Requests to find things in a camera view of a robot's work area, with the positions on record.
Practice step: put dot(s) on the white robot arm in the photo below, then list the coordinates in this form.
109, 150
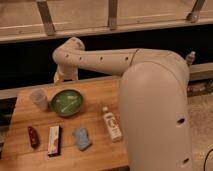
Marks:
152, 101

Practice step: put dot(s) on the green ceramic bowl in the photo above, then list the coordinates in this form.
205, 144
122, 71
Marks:
66, 102

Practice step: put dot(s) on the light blue ceramic cup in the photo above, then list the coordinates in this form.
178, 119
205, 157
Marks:
82, 140

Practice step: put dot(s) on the translucent plastic cup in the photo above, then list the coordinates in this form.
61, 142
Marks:
39, 99

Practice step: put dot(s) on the white plastic bottle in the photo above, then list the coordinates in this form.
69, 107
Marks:
112, 125

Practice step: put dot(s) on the wooden table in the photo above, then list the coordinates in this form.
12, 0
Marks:
102, 154

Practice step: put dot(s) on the black and white box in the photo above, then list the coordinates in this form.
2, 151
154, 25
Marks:
54, 141

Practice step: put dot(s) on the small white figurine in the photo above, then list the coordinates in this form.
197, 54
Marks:
190, 58

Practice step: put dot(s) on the metal window frame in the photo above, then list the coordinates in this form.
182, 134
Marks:
28, 20

